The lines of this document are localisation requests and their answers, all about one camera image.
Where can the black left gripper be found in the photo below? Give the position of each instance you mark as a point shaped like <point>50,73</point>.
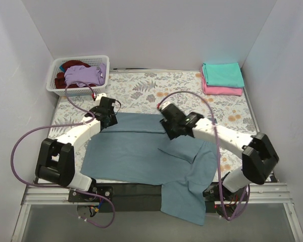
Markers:
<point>111,121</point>

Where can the lilac t-shirt in basket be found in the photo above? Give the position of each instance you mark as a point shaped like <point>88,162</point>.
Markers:
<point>80,75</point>

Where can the blue-grey t-shirt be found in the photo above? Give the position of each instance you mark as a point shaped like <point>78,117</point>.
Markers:
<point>138,150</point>

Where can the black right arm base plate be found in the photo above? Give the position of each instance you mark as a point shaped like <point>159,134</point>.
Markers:
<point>224,196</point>

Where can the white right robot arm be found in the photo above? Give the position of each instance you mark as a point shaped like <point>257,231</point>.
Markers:
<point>256,151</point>

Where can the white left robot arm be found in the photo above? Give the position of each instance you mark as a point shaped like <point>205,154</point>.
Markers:
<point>56,160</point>

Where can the floral patterned table mat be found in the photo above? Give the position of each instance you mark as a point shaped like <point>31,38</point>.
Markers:
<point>141,92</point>

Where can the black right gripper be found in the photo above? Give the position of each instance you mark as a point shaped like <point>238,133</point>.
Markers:
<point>170,131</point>

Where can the dark red garment in basket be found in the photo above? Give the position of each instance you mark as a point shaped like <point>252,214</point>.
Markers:
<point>60,79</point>

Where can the aluminium front frame rail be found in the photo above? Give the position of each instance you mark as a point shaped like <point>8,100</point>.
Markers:
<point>45,195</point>

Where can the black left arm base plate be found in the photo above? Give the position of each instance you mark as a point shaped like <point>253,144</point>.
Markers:
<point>94,195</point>

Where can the folded teal t-shirt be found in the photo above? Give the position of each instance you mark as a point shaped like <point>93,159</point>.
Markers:
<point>223,75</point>

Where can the folded pink t-shirt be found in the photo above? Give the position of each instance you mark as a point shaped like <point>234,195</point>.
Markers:
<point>216,90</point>

